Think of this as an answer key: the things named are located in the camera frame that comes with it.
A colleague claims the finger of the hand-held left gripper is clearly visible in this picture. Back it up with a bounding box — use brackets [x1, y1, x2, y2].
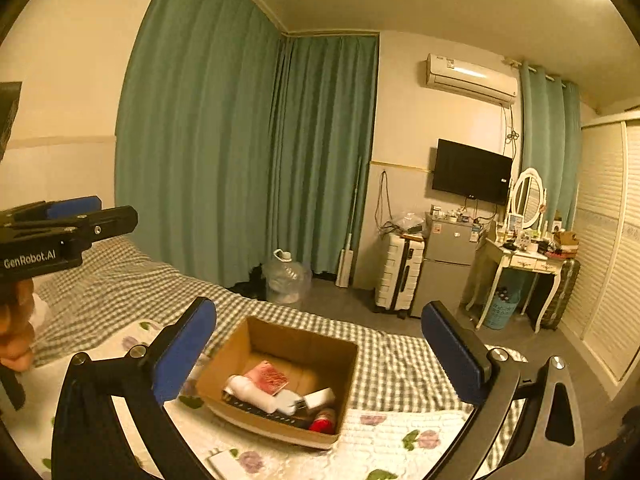
[46, 196, 104, 222]
[62, 205, 139, 250]

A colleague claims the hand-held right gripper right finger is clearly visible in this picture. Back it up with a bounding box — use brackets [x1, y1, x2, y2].
[421, 301, 588, 480]

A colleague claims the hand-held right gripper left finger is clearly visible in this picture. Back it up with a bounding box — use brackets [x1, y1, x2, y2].
[51, 296, 218, 480]

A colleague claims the white bottle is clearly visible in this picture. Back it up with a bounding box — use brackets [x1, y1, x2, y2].
[222, 375, 283, 413]

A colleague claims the pink packet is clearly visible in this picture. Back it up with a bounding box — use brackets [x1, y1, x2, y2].
[244, 361, 290, 393]

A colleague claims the white charger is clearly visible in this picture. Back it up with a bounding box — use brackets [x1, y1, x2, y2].
[274, 390, 307, 415]

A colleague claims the brown cardboard box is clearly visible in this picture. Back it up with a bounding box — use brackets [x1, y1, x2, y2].
[195, 316, 360, 450]

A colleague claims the white rectangular block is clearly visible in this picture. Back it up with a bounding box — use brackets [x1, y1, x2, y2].
[301, 387, 336, 409]

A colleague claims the red round container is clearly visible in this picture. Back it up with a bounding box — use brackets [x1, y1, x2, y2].
[308, 407, 337, 434]

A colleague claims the person's left hand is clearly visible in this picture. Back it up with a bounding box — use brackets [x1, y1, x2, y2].
[0, 277, 36, 373]

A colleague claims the blue bin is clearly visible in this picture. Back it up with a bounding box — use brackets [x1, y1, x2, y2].
[482, 287, 523, 331]

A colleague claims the grey fridge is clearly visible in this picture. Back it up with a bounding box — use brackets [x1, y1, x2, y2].
[410, 212, 483, 318]

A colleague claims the white suitcase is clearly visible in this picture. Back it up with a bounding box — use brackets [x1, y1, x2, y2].
[375, 232, 426, 318]

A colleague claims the wide teal curtain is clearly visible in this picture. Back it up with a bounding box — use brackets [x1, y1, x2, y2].
[115, 0, 379, 306]

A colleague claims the white floral quilted blanket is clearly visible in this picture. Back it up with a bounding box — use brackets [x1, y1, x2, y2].
[0, 320, 531, 480]

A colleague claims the white dressing table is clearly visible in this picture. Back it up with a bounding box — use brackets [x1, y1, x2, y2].
[465, 237, 563, 333]

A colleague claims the white packet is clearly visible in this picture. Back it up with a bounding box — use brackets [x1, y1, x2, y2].
[205, 451, 238, 480]

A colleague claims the dark suitcase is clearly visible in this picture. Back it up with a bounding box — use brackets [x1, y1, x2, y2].
[542, 257, 582, 331]

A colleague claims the clear water jug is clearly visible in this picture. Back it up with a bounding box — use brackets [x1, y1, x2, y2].
[262, 249, 313, 306]

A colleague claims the clear plastic bag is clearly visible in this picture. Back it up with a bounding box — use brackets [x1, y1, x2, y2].
[390, 212, 426, 236]

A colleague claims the white mop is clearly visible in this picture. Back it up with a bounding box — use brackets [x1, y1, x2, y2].
[336, 157, 362, 288]

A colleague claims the oval white mirror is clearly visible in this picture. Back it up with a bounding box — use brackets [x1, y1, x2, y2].
[507, 167, 548, 231]

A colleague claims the cream louvred wardrobe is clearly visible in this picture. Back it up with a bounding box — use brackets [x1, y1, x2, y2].
[557, 112, 640, 401]

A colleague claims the dark floral cloth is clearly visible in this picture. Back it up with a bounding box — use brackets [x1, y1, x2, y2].
[585, 400, 640, 480]

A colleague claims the narrow teal curtain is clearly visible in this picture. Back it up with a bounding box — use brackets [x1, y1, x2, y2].
[517, 60, 582, 226]

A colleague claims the white air conditioner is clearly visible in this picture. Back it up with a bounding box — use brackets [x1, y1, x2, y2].
[425, 53, 519, 108]

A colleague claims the black wall cable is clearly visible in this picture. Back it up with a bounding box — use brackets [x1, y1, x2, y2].
[375, 170, 396, 236]

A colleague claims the black wall television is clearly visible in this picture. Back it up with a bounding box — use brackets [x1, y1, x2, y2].
[432, 138, 514, 206]

